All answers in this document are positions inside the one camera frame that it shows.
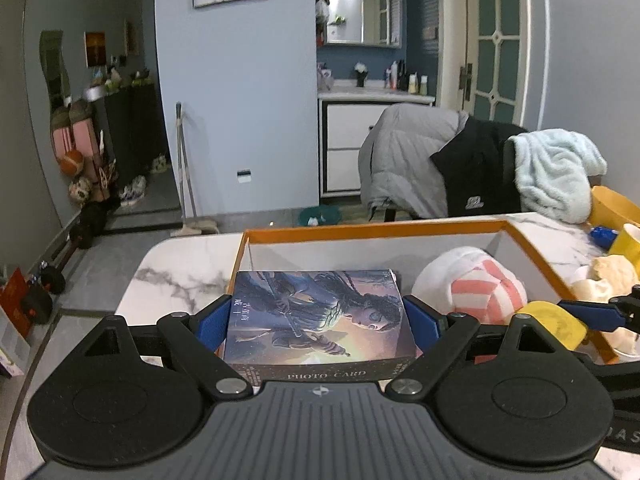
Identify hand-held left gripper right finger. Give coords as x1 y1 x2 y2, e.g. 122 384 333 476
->
386 295 573 402

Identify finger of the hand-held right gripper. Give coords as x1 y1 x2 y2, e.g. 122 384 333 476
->
559 296 640 333

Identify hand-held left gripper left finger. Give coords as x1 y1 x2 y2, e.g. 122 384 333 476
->
85 296 252 401

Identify yellow plastic toy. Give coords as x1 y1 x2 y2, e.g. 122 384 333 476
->
515 300 588 353

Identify pink white striped plush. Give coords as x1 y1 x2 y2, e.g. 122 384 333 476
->
411 246 528 341

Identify orange cardboard box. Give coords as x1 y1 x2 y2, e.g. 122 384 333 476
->
227 219 621 366

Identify illustrated photo card box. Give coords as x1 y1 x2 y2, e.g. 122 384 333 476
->
222 269 426 387

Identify small blue object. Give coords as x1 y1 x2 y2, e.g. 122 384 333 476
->
589 226 619 250

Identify light blue fleece blanket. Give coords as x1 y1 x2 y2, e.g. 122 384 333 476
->
512 128 608 224

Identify broom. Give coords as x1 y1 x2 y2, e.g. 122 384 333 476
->
170 102 220 237

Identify pair of sneakers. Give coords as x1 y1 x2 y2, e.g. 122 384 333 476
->
119 175 148 206

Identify black dumbbell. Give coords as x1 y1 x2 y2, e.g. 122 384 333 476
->
20 265 66 326
70 202 109 250

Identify black jacket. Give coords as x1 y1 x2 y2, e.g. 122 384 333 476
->
430 114 531 218

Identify grey puffer jacket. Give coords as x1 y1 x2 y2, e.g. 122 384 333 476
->
358 103 471 221

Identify patterned ball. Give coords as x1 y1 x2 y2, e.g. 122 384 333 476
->
69 176 94 206

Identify white vanity cabinet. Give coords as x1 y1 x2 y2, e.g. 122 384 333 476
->
318 85 436 198

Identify red brown carton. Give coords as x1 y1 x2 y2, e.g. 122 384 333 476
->
0 267 34 341

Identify white printed carton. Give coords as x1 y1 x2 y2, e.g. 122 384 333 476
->
0 305 31 378

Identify black hallway cabinet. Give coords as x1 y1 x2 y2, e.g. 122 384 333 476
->
102 82 171 186

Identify basketball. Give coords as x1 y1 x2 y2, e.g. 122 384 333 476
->
59 149 84 176

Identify pink hanging bags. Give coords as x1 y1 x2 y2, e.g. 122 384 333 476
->
50 100 103 181

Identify bottles on vanity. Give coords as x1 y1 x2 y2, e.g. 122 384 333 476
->
385 60 431 95

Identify white glass panel door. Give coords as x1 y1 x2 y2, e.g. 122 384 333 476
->
462 0 531 126

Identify bathroom mirror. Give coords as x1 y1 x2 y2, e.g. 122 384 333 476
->
322 0 403 48

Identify orange wall picture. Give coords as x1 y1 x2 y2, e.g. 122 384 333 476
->
84 31 107 68

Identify wavy wall mirror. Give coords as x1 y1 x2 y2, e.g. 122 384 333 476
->
39 30 71 111

